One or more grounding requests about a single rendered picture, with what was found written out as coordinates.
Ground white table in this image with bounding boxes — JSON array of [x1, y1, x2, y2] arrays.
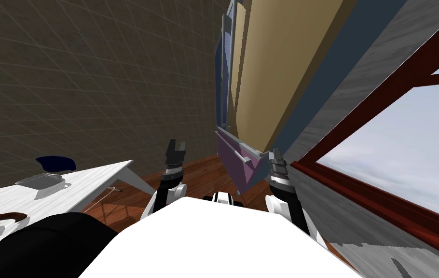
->
[[0, 159, 155, 256]]

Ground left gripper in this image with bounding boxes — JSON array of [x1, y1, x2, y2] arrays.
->
[[165, 139, 187, 168]]

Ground red framed window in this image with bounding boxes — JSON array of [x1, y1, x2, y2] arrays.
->
[[291, 7, 439, 268]]

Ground tan cupboard door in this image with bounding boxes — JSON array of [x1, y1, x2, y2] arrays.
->
[[230, 0, 344, 153]]

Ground purple drawer front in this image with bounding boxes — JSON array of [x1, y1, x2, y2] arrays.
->
[[215, 130, 271, 195]]

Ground grey flat object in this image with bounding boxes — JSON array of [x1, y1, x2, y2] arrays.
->
[[14, 172, 72, 191]]

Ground long grey door handle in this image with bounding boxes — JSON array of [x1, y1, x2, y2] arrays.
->
[[225, 0, 239, 129]]

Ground tall blue cupboard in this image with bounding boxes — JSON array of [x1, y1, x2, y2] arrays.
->
[[214, 0, 410, 195]]

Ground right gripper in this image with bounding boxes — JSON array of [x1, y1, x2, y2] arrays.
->
[[268, 148, 289, 178]]

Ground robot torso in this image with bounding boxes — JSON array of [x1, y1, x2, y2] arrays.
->
[[77, 191, 361, 278]]

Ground dark blue rounded object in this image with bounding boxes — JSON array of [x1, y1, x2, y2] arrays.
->
[[35, 155, 77, 174]]

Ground grey drawer handle bar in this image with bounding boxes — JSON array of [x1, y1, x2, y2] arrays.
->
[[219, 133, 253, 165]]

